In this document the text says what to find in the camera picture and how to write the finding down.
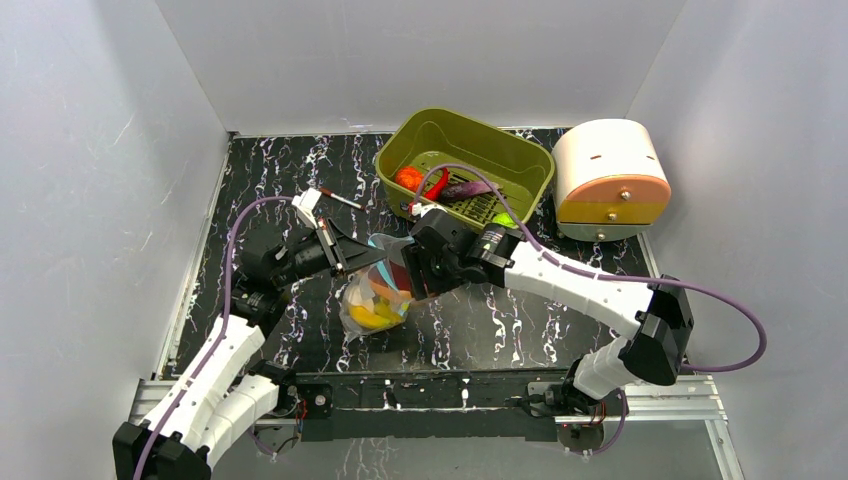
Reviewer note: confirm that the clear zip top bag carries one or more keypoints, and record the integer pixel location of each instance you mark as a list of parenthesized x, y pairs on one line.
[(378, 297)]

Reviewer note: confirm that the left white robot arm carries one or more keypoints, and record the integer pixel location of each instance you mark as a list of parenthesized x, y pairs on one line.
[(211, 405)]

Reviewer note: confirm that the orange toy papaya slice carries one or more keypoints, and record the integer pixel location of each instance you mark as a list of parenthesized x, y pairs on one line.
[(390, 281)]

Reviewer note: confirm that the red orange toy tomato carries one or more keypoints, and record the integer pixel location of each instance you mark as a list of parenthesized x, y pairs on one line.
[(409, 177)]

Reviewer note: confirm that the red toy chili pepper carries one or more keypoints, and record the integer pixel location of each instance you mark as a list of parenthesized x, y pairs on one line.
[(434, 192)]

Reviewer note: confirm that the purple toy eggplant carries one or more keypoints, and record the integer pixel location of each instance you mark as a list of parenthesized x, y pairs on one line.
[(466, 190)]

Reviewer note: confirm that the green toy lime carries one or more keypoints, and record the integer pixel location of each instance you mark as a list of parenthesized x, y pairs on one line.
[(506, 220)]

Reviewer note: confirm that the marker pen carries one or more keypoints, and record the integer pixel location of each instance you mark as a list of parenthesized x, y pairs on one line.
[(345, 201)]

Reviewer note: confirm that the yellow toy banana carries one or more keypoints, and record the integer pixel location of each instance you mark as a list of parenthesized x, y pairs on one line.
[(367, 318)]

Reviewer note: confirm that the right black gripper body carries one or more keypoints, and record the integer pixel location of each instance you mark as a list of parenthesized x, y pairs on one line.
[(416, 277)]

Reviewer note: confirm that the olive green plastic basket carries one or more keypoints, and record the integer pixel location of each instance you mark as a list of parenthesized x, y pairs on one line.
[(433, 136)]

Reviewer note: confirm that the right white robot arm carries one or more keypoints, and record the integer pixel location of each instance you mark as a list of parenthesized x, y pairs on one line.
[(652, 319)]

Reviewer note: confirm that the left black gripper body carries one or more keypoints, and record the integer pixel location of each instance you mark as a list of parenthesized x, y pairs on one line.
[(309, 259)]

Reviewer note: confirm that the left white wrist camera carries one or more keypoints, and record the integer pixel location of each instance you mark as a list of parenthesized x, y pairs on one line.
[(304, 205)]

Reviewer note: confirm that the yellow green toy pepper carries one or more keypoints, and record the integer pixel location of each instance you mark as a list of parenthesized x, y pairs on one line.
[(388, 314)]

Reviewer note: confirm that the white orange cylindrical container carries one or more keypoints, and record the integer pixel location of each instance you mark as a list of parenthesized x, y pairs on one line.
[(610, 184)]

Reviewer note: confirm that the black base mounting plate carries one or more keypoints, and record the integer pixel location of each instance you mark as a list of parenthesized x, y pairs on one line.
[(443, 404)]

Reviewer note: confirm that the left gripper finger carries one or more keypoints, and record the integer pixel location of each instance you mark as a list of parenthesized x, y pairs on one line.
[(339, 242), (353, 260)]

